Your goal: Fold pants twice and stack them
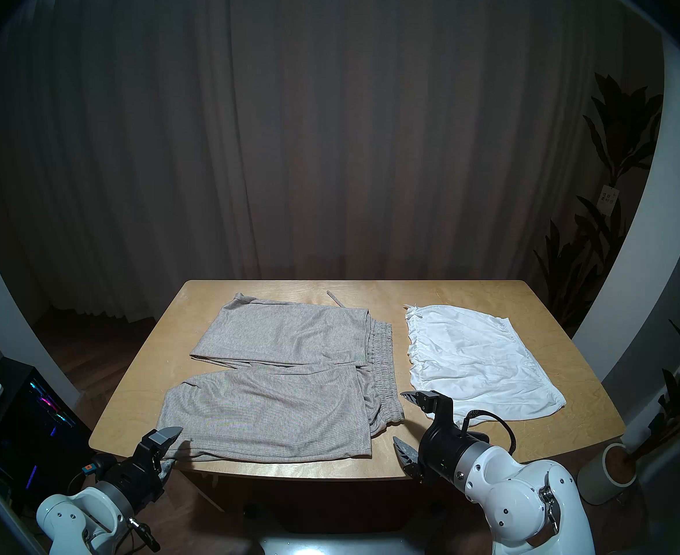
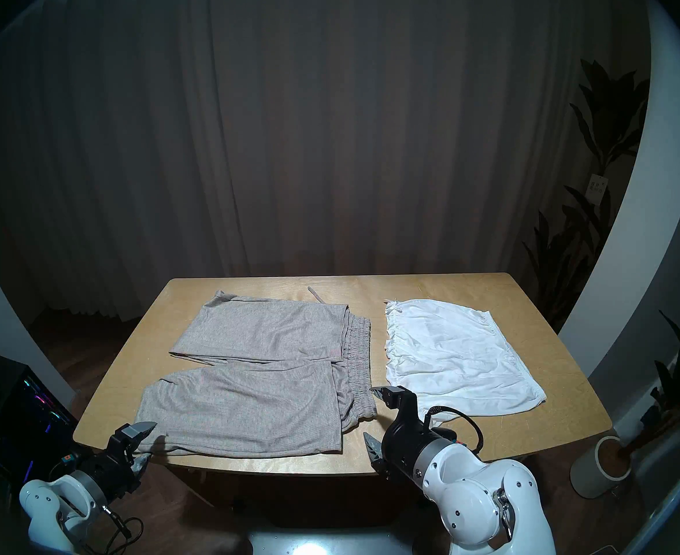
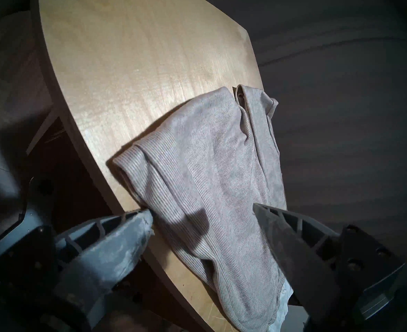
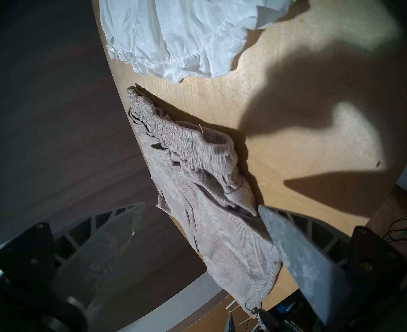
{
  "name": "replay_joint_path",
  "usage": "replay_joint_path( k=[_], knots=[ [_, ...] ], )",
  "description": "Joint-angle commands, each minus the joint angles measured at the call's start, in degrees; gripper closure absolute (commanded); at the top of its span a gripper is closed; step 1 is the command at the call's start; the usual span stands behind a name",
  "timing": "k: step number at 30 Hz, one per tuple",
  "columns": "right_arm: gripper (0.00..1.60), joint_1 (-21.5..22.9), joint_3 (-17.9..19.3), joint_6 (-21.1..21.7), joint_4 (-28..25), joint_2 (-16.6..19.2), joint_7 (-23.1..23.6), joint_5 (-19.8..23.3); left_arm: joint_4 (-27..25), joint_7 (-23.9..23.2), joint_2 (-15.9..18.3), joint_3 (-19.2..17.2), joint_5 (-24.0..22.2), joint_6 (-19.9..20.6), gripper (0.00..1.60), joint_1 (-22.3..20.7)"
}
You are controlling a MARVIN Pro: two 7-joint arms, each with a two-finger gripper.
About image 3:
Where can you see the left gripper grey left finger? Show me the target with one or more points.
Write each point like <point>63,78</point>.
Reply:
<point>103,251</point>

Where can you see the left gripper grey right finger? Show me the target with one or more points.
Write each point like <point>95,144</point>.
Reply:
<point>300,258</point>

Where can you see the beige pleated curtain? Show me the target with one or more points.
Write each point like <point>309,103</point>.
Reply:
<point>345,92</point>

